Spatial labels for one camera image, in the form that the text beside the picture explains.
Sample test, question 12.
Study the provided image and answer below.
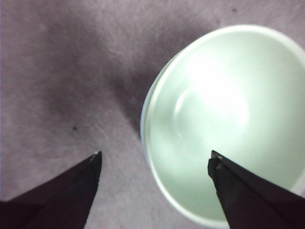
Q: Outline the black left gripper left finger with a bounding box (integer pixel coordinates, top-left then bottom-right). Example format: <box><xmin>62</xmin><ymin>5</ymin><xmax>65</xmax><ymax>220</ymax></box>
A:
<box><xmin>0</xmin><ymin>150</ymin><xmax>103</xmax><ymax>229</ymax></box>

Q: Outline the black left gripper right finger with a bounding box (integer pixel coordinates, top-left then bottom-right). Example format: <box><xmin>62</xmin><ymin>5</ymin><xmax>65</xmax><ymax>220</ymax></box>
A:
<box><xmin>207</xmin><ymin>150</ymin><xmax>305</xmax><ymax>229</ymax></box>

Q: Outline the green ribbed bowl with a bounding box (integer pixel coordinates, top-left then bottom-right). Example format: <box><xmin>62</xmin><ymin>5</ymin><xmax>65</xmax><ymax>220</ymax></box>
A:
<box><xmin>142</xmin><ymin>51</ymin><xmax>189</xmax><ymax>172</ymax></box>
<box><xmin>144</xmin><ymin>25</ymin><xmax>305</xmax><ymax>229</ymax></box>

